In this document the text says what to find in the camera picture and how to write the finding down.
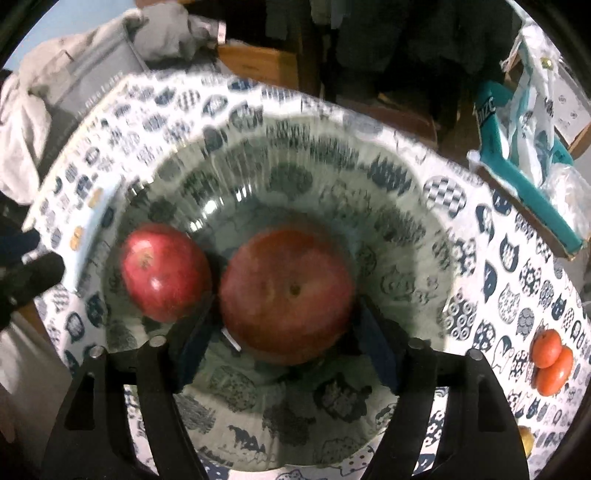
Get large orange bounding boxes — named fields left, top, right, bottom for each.
left=536, top=345, right=574, bottom=397

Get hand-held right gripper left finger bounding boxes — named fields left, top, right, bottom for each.
left=39, top=295, right=218, bottom=480

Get large red apple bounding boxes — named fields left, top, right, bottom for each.
left=219, top=229, right=356, bottom=365

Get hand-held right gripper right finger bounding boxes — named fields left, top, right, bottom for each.
left=355, top=295, right=532, bottom=480

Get clear glass bowl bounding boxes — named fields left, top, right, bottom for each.
left=76, top=108, right=467, bottom=472

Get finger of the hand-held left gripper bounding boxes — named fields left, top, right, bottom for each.
left=0, top=251, right=65, bottom=330
left=0, top=230, right=41, bottom=266

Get white printed plastic bag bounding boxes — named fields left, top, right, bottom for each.
left=501, top=28, right=561, bottom=185

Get grey clothing pile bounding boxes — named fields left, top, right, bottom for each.
left=0, top=2, right=227, bottom=204

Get dark hanging coats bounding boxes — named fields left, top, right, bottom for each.
left=309, top=0, right=522, bottom=93

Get clear plastic bag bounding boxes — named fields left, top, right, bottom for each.
left=542, top=164, right=591, bottom=238

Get small tangerine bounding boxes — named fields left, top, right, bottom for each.
left=530, top=329, right=563, bottom=369

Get teal cardboard box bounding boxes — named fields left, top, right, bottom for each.
left=468, top=80, right=585, bottom=261

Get cat print tablecloth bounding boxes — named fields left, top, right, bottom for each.
left=23, top=69, right=589, bottom=480

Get yellow pear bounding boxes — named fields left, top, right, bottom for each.
left=517, top=425, right=535, bottom=459

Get wooden cabinet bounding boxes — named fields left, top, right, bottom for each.
left=217, top=44, right=305, bottom=90

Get white printed box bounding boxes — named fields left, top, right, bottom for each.
left=551, top=60, right=591, bottom=153

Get small red apple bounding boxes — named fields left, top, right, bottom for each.
left=120, top=224, right=213, bottom=322

